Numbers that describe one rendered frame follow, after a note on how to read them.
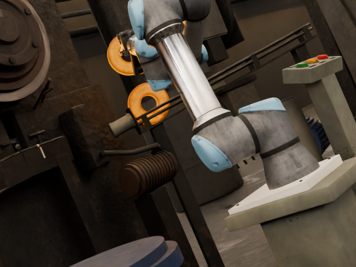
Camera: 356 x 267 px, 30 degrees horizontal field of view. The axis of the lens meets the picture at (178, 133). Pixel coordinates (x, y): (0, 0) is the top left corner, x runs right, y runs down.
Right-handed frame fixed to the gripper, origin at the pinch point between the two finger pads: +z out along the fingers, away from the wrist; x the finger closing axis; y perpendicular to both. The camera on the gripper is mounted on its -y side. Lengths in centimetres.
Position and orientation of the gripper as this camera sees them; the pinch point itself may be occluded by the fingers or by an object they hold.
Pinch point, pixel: (126, 49)
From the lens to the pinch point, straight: 248.9
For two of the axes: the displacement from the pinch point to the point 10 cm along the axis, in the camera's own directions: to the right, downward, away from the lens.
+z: -3.0, -1.5, 9.4
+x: -8.9, 3.9, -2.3
